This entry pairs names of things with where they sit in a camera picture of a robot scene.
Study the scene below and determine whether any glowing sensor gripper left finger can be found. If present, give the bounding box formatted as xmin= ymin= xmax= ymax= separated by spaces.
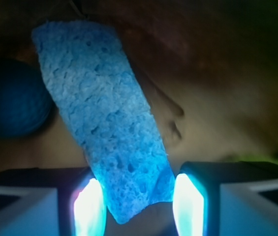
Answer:
xmin=0 ymin=167 xmax=106 ymax=236

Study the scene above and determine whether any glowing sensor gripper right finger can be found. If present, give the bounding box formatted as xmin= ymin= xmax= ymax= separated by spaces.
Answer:
xmin=173 ymin=162 xmax=278 ymax=236

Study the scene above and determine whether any blue sponge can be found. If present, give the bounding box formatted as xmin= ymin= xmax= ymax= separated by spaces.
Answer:
xmin=31 ymin=21 xmax=175 ymax=224

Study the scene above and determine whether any dark teal ball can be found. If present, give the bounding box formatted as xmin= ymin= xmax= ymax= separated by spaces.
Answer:
xmin=0 ymin=59 xmax=54 ymax=138

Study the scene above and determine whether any brown paper bag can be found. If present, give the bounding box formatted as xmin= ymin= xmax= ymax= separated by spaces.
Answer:
xmin=0 ymin=0 xmax=278 ymax=170

